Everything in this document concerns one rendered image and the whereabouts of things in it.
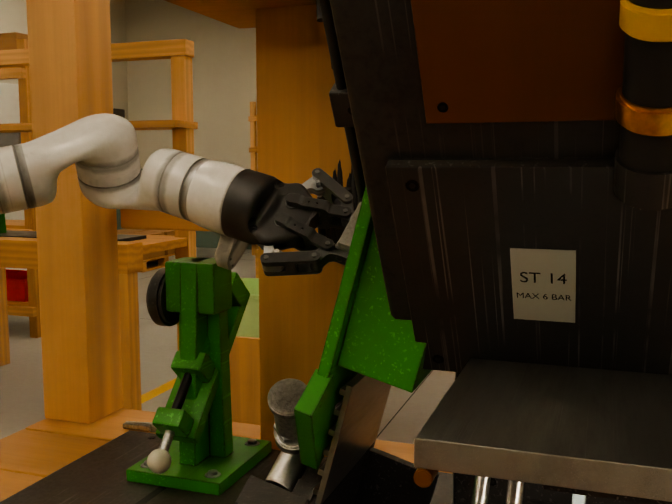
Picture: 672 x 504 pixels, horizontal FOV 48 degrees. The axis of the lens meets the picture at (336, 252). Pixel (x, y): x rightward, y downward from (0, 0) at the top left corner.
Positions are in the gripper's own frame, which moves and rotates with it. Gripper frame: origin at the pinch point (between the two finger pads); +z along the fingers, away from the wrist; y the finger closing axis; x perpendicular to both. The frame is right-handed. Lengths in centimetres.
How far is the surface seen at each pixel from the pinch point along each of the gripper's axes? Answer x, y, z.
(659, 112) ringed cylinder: -32.2, -7.6, 22.0
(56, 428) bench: 47, -19, -46
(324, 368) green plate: -3.4, -15.7, 3.5
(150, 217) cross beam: 33, 13, -45
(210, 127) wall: 772, 623, -563
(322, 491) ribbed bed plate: 7.3, -22.5, 5.4
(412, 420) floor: 305, 106, -33
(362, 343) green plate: -4.4, -12.7, 5.8
